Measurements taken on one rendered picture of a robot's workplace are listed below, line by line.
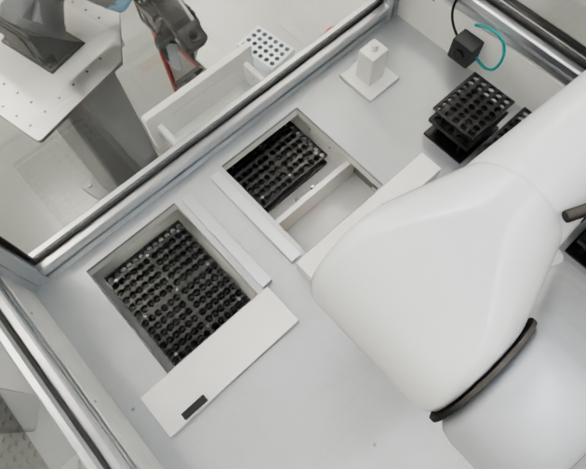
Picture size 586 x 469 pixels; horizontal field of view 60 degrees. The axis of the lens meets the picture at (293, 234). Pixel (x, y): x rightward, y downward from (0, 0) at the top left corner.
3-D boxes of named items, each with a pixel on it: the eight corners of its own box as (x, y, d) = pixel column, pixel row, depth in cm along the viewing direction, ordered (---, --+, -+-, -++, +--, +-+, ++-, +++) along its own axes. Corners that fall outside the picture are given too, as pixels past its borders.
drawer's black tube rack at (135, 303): (115, 288, 102) (103, 277, 96) (185, 232, 106) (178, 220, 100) (183, 371, 95) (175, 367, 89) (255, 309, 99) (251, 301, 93)
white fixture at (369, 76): (339, 76, 106) (341, 42, 97) (367, 54, 108) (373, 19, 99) (369, 102, 104) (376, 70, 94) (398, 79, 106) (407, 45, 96)
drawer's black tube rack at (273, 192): (199, 153, 113) (193, 137, 107) (259, 107, 117) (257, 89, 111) (265, 221, 106) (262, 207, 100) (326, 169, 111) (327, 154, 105)
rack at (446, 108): (422, 134, 101) (432, 107, 93) (461, 100, 103) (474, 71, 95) (459, 164, 98) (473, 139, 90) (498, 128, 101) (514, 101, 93)
